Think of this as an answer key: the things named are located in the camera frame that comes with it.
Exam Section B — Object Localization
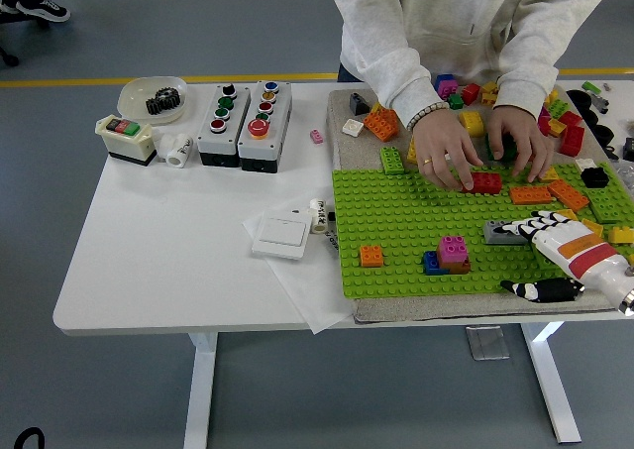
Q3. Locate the person's left hand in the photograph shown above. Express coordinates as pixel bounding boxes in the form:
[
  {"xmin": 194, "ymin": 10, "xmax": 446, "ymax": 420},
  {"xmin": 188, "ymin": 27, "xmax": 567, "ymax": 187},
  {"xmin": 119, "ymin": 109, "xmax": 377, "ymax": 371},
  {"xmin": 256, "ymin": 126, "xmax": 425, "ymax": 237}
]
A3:
[{"xmin": 486, "ymin": 106, "xmax": 555, "ymax": 182}]

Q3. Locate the person's right hand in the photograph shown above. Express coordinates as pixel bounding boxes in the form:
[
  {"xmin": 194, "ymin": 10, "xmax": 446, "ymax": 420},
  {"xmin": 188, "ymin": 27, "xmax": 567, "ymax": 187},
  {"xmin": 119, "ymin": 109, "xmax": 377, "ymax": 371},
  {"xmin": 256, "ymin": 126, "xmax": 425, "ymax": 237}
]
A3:
[{"xmin": 412, "ymin": 113, "xmax": 485, "ymax": 192}]

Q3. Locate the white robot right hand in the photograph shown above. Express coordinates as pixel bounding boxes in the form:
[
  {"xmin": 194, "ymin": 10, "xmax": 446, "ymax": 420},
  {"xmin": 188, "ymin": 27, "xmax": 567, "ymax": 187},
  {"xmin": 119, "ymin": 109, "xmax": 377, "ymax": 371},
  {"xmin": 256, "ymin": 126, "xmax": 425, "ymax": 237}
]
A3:
[{"xmin": 494, "ymin": 209, "xmax": 631, "ymax": 305}]

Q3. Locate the large dark green brick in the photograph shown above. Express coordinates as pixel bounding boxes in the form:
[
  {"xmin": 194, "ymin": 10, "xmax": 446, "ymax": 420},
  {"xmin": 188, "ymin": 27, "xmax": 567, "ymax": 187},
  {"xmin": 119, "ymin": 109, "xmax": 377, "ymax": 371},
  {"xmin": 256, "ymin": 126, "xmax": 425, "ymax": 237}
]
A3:
[{"xmin": 487, "ymin": 134, "xmax": 519, "ymax": 163}]

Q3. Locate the red long brick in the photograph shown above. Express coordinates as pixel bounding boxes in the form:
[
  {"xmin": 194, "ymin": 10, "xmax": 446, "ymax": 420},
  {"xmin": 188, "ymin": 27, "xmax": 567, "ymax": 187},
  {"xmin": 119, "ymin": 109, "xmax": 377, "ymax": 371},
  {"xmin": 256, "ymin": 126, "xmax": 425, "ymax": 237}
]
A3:
[{"xmin": 460, "ymin": 170, "xmax": 504, "ymax": 195}]

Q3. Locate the grey long brick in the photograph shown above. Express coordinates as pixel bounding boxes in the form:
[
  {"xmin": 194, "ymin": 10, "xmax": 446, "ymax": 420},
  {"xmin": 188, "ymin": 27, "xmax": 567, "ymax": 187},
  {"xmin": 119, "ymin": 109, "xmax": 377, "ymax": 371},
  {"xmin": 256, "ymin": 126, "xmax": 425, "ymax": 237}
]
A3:
[{"xmin": 482, "ymin": 219, "xmax": 529, "ymax": 246}]

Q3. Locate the green studded baseplate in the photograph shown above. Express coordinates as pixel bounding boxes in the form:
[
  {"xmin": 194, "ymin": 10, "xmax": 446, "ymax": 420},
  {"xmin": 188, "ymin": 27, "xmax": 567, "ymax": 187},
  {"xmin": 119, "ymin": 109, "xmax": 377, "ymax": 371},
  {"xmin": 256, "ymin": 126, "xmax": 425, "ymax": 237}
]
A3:
[{"xmin": 330, "ymin": 163, "xmax": 634, "ymax": 300}]

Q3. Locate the large yellow brick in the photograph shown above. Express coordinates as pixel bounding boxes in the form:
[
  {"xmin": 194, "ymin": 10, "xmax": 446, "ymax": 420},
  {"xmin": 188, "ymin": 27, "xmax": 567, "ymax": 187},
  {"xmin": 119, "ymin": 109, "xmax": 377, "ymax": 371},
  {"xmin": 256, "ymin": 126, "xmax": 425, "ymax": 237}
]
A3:
[{"xmin": 458, "ymin": 110, "xmax": 485, "ymax": 138}]

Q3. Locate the tall red brick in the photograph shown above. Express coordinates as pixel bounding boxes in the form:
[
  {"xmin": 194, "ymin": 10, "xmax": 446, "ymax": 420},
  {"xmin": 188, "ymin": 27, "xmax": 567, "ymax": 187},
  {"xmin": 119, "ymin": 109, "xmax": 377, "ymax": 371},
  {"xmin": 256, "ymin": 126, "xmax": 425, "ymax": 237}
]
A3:
[{"xmin": 559, "ymin": 125, "xmax": 586, "ymax": 157}]

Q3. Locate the lime green square plate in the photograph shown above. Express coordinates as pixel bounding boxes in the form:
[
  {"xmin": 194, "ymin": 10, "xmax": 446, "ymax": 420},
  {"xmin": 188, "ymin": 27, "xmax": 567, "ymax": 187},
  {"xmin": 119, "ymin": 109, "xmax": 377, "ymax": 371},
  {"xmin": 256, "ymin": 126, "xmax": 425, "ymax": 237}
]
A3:
[{"xmin": 586, "ymin": 185, "xmax": 633, "ymax": 225}]

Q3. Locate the orange wedge brick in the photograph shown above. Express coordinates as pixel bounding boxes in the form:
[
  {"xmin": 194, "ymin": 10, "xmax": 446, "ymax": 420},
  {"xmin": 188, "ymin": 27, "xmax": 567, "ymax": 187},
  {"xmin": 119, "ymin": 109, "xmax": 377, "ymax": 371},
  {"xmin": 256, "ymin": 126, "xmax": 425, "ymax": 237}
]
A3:
[{"xmin": 363, "ymin": 107, "xmax": 401, "ymax": 141}]

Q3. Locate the grey-brown mat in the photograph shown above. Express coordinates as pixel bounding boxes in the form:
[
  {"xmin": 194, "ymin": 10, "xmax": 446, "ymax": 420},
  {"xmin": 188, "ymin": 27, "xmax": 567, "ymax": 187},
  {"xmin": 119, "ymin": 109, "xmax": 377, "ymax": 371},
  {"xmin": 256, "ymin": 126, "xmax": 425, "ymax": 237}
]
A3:
[{"xmin": 326, "ymin": 84, "xmax": 634, "ymax": 324}]

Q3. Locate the clear plastic bag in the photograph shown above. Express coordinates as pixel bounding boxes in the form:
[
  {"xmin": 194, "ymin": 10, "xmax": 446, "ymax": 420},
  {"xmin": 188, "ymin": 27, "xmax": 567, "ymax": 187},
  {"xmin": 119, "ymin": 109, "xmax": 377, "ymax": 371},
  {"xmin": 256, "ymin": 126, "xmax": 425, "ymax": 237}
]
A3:
[{"xmin": 609, "ymin": 159, "xmax": 634, "ymax": 191}]

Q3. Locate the person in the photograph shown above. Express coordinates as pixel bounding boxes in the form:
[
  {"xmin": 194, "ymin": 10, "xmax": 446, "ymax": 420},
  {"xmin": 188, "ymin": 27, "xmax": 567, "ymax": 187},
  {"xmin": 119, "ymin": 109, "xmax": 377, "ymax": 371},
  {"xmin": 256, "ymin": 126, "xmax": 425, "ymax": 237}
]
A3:
[{"xmin": 326, "ymin": 0, "xmax": 615, "ymax": 195}]

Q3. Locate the clear floor plate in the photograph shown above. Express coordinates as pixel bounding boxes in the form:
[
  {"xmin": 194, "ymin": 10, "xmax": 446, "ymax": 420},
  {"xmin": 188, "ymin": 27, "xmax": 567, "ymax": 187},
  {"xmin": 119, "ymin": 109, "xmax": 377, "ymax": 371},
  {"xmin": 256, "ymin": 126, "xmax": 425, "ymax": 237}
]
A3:
[{"xmin": 464, "ymin": 324, "xmax": 511, "ymax": 362}]

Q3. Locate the white table leg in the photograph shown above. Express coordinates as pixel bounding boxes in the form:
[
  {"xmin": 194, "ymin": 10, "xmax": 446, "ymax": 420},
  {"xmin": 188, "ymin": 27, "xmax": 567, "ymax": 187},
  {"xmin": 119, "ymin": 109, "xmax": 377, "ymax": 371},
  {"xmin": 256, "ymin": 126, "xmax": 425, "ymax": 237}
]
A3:
[
  {"xmin": 519, "ymin": 321, "xmax": 583, "ymax": 445},
  {"xmin": 183, "ymin": 332, "xmax": 219, "ymax": 449}
]

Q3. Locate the orange square brick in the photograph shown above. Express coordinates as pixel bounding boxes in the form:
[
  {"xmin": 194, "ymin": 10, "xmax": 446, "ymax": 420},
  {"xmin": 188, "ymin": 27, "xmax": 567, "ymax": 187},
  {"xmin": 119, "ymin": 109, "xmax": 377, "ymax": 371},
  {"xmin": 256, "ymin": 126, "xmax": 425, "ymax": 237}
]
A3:
[{"xmin": 359, "ymin": 244, "xmax": 384, "ymax": 269}]

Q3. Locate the small white labelled tube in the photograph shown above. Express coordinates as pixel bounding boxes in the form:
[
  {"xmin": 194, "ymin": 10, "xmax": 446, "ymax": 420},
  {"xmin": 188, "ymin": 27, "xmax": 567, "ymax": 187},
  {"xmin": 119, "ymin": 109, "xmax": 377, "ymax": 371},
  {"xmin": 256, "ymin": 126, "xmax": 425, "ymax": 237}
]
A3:
[{"xmin": 309, "ymin": 198, "xmax": 331, "ymax": 236}]

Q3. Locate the white label strip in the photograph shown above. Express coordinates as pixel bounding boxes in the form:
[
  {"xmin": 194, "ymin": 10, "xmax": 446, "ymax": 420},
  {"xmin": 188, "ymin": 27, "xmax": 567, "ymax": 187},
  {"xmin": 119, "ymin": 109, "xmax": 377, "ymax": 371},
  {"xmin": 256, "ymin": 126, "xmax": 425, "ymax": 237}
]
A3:
[{"xmin": 324, "ymin": 210, "xmax": 343, "ymax": 260}]

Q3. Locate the grey emergency-stop control box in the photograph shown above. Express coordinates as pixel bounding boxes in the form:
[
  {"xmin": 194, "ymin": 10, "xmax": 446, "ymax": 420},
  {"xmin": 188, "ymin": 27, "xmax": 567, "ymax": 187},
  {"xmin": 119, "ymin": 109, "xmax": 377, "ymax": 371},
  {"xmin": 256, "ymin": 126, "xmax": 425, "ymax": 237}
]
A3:
[{"xmin": 237, "ymin": 80, "xmax": 293, "ymax": 174}]

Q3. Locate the white paper sheet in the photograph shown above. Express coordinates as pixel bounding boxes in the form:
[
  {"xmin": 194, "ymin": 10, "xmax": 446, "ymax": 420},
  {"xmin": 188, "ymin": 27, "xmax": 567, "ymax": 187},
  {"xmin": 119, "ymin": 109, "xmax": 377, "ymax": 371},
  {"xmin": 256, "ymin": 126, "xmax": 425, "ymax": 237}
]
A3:
[{"xmin": 241, "ymin": 195, "xmax": 358, "ymax": 336}]

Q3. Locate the grey four-button control box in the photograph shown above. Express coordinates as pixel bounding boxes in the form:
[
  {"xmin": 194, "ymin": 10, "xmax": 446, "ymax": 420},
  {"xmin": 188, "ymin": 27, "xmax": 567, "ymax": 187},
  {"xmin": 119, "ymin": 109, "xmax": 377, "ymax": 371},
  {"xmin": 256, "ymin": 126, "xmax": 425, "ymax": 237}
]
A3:
[{"xmin": 196, "ymin": 84, "xmax": 252, "ymax": 168}]

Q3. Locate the large white labelled tube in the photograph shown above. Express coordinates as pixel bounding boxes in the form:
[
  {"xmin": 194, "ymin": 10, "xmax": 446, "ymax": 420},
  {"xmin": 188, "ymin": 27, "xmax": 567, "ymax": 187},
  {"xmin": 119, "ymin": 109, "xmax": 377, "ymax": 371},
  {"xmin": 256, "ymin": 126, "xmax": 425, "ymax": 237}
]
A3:
[{"xmin": 165, "ymin": 135, "xmax": 195, "ymax": 168}]

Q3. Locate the white pipe fitting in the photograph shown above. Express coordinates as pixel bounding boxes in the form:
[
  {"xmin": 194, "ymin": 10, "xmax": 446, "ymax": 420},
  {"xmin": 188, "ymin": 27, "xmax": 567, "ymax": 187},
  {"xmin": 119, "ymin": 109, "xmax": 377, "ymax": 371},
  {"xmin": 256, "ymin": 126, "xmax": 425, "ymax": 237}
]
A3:
[{"xmin": 152, "ymin": 132, "xmax": 174, "ymax": 164}]

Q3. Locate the white plastic bowl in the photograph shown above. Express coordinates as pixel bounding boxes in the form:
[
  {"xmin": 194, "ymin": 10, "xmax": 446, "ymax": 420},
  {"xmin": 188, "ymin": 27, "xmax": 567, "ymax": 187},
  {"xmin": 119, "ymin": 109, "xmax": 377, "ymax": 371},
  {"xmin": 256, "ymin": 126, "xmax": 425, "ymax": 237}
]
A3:
[{"xmin": 117, "ymin": 75, "xmax": 190, "ymax": 126}]

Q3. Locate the black white sneaker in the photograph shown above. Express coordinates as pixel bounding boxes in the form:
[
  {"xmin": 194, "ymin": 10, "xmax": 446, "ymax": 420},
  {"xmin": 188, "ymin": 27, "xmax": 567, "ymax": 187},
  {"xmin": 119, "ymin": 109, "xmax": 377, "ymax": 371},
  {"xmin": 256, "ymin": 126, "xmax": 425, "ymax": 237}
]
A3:
[{"xmin": 14, "ymin": 0, "xmax": 71, "ymax": 23}]

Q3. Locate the white wall switch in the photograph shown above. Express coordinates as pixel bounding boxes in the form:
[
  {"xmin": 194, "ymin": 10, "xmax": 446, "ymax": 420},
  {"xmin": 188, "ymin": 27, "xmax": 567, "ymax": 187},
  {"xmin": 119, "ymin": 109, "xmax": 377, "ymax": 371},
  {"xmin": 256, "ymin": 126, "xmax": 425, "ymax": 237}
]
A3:
[{"xmin": 251, "ymin": 208, "xmax": 311, "ymax": 262}]

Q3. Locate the beige red-green switch box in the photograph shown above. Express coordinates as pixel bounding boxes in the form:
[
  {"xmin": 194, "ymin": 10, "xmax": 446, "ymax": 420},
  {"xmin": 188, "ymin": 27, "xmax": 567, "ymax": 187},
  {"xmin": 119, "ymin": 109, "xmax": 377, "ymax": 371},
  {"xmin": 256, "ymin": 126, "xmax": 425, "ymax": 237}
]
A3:
[{"xmin": 94, "ymin": 114, "xmax": 158, "ymax": 168}]

